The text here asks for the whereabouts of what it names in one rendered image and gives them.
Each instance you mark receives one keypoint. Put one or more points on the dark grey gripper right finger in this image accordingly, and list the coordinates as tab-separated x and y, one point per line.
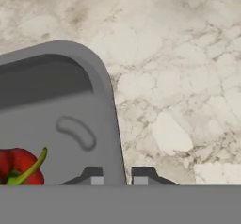
144	174

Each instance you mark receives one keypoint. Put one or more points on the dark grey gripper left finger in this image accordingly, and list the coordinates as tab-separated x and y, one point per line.
90	175

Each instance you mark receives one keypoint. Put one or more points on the grey tupperware container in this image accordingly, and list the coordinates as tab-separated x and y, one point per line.
66	108

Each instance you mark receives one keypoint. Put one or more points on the red bell pepper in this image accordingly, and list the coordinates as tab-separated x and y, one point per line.
19	165

